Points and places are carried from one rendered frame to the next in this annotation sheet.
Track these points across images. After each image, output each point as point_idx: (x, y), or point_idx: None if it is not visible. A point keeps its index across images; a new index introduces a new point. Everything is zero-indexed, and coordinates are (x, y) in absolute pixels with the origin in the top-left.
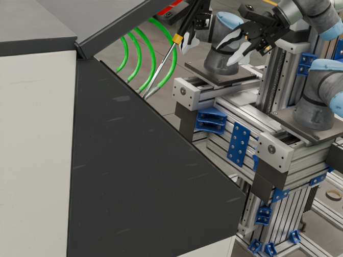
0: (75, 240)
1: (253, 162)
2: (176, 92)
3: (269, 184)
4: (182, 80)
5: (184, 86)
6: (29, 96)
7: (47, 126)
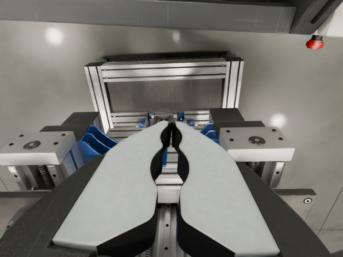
0: None
1: (109, 137)
2: (271, 134)
3: (65, 124)
4: (278, 157)
5: (259, 146)
6: None
7: None
